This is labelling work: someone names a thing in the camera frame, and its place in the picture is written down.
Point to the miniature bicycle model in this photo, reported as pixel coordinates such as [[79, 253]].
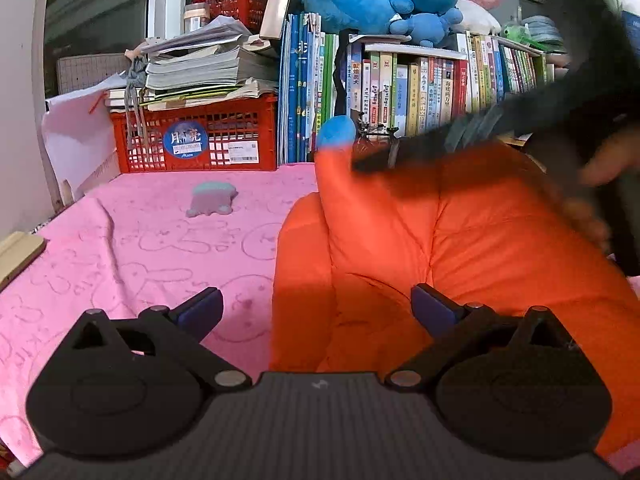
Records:
[[372, 132]]

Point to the row of children's storybooks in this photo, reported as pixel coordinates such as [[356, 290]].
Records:
[[400, 95]]

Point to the blue round plush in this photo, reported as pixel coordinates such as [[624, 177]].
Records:
[[337, 132]]

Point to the pink printed blanket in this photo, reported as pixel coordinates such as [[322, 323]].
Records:
[[150, 240]]

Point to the silver flat box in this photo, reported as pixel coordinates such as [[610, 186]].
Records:
[[277, 5]]

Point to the white shelf board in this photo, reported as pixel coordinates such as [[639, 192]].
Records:
[[410, 50]]

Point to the grey cutting mat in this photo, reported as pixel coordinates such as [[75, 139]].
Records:
[[90, 72]]

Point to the white paper sheet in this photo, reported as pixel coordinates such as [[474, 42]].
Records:
[[75, 130]]

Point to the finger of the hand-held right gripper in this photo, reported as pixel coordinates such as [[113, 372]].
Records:
[[430, 145]]

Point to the teal folded cloth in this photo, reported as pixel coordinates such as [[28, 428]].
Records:
[[545, 32]]

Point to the orange puffer jacket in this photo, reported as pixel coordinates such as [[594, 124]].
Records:
[[450, 240]]

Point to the red plastic crate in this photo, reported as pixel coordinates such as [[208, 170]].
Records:
[[150, 125]]

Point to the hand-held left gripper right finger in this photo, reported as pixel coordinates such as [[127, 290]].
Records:
[[432, 310]]

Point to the green plush toy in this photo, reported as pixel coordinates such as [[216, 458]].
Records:
[[515, 31]]

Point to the wooden board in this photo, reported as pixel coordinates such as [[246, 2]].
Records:
[[17, 255]]

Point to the white plush toy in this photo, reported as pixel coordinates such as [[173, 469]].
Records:
[[477, 17]]

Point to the red plastic basket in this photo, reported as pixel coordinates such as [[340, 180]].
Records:
[[235, 5]]

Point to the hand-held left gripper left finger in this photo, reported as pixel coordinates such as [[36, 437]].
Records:
[[200, 312]]

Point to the stack of paper booklets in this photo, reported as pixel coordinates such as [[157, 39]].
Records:
[[200, 65]]

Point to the small grey toy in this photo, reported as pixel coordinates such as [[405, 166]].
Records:
[[212, 200]]

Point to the person's right hand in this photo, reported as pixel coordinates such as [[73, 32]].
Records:
[[612, 160]]

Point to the clear plastic jar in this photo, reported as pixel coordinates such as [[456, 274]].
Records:
[[196, 16]]

